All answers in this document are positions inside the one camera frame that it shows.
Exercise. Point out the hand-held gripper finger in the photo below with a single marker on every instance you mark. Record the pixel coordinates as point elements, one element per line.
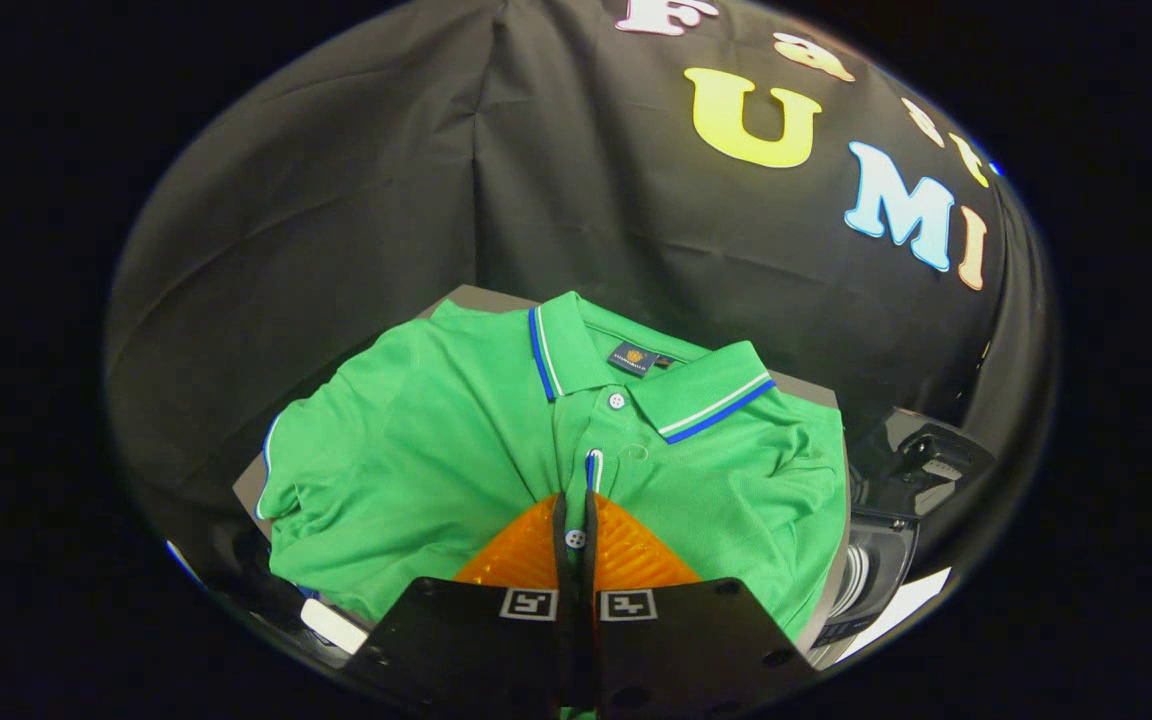
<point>588,620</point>
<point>564,620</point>

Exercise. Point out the green polo shirt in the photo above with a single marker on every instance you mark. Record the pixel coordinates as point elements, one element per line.
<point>436,450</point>

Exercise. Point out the white board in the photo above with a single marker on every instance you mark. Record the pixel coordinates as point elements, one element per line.
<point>901,610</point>

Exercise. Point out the grey cabinet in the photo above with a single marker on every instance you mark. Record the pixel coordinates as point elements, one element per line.
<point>481,297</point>

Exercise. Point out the black backdrop cloth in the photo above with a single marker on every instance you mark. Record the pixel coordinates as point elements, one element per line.
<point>536,150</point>

